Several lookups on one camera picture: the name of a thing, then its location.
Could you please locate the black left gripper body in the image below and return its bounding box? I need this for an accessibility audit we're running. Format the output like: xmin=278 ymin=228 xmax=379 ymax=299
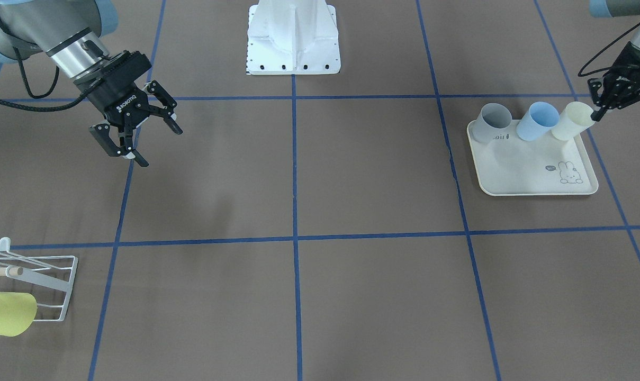
xmin=588 ymin=43 xmax=640 ymax=109

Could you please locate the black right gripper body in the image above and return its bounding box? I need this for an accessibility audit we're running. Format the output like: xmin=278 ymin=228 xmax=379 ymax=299
xmin=74 ymin=50 xmax=152 ymax=130

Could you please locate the cream plastic cup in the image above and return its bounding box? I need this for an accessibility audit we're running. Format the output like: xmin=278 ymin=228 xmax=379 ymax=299
xmin=551 ymin=101 xmax=595 ymax=141

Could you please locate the blue plastic cup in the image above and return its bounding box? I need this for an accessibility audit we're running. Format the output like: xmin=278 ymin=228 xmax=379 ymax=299
xmin=516 ymin=101 xmax=560 ymax=142

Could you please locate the yellow plastic cup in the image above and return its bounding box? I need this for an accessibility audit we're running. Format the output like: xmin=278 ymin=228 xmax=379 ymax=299
xmin=0 ymin=292 xmax=37 ymax=337

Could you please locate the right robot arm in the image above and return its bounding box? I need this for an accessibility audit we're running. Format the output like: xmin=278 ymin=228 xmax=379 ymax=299
xmin=0 ymin=1 xmax=182 ymax=167

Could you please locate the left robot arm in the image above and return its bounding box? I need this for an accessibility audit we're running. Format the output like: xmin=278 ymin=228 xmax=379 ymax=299
xmin=588 ymin=1 xmax=640 ymax=122

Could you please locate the grey plastic cup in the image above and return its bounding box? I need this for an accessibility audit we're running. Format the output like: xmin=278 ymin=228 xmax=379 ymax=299
xmin=471 ymin=102 xmax=512 ymax=144

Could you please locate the cream serving tray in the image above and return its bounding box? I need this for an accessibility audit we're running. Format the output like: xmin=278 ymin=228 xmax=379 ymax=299
xmin=466 ymin=120 xmax=600 ymax=197

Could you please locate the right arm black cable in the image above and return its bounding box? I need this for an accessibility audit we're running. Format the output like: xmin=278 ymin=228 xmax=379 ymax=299
xmin=0 ymin=11 xmax=95 ymax=113

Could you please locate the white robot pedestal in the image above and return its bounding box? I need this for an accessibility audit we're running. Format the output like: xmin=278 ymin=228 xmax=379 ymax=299
xmin=246 ymin=1 xmax=341 ymax=75

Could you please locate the white wire cup rack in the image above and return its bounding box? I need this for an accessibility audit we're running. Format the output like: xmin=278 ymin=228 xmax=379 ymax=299
xmin=0 ymin=237 xmax=79 ymax=322

